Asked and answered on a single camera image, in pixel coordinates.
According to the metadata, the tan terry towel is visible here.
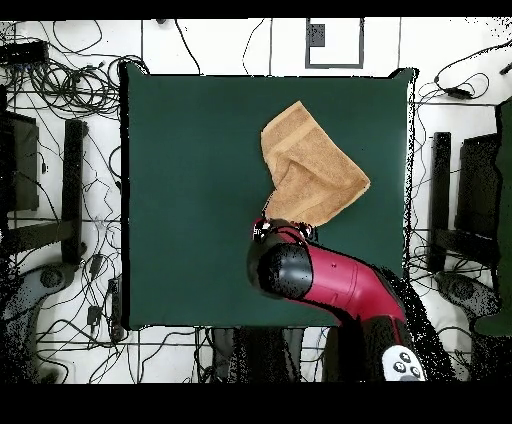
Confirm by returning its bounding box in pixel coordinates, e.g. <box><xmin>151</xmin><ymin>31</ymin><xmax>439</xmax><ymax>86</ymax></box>
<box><xmin>260</xmin><ymin>100</ymin><xmax>372</xmax><ymax>229</ymax></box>

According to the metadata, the long black power strip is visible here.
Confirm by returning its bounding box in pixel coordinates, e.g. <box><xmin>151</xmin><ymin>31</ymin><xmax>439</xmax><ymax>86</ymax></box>
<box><xmin>107</xmin><ymin>276</ymin><xmax>126</xmax><ymax>343</ymax></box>

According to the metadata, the grey office chair base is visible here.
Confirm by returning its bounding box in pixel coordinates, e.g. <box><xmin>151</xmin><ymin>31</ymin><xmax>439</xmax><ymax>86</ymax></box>
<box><xmin>433</xmin><ymin>269</ymin><xmax>501</xmax><ymax>321</ymax></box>
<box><xmin>0</xmin><ymin>261</ymin><xmax>79</xmax><ymax>384</ymax></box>

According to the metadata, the black power adapter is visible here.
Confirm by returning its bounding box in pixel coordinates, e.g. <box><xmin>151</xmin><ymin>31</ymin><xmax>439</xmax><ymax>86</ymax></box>
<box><xmin>443</xmin><ymin>86</ymin><xmax>474</xmax><ymax>101</ymax></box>

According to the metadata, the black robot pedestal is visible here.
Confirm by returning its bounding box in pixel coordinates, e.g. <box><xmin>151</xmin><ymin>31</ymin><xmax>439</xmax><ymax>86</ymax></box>
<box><xmin>209</xmin><ymin>325</ymin><xmax>307</xmax><ymax>384</ymax></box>

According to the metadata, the black switch box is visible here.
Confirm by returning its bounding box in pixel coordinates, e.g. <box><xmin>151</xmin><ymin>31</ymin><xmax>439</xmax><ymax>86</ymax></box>
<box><xmin>0</xmin><ymin>39</ymin><xmax>50</xmax><ymax>66</ymax></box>

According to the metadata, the black tangled cable bundle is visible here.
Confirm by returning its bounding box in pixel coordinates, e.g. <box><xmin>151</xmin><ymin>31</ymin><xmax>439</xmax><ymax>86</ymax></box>
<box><xmin>7</xmin><ymin>54</ymin><xmax>150</xmax><ymax>121</ymax></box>

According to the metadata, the dark green table cloth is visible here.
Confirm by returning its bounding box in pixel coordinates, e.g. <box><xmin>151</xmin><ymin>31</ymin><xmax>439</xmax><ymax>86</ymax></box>
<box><xmin>120</xmin><ymin>62</ymin><xmax>418</xmax><ymax>332</ymax></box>

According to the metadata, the black metal stand frame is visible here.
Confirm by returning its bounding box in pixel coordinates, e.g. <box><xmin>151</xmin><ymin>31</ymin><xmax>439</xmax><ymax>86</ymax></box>
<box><xmin>426</xmin><ymin>131</ymin><xmax>502</xmax><ymax>274</ymax></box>
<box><xmin>0</xmin><ymin>111</ymin><xmax>88</xmax><ymax>267</ymax></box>

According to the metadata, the grey square floor frame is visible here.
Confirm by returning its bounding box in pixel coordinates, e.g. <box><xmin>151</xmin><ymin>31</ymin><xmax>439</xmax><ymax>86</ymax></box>
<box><xmin>304</xmin><ymin>17</ymin><xmax>366</xmax><ymax>70</ymax></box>

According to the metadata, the thin black floor cable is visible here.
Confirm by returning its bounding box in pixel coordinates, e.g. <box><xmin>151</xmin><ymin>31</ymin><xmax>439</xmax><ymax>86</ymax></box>
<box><xmin>174</xmin><ymin>18</ymin><xmax>204</xmax><ymax>77</ymax></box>
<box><xmin>241</xmin><ymin>17</ymin><xmax>268</xmax><ymax>77</ymax></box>

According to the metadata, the dark green hanging cloth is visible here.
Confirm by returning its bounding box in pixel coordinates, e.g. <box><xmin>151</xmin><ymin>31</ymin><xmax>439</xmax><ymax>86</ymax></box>
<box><xmin>473</xmin><ymin>95</ymin><xmax>512</xmax><ymax>337</ymax></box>

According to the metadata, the small dark grey square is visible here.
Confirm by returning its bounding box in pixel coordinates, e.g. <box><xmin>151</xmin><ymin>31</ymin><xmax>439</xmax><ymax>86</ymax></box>
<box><xmin>307</xmin><ymin>23</ymin><xmax>326</xmax><ymax>48</ymax></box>

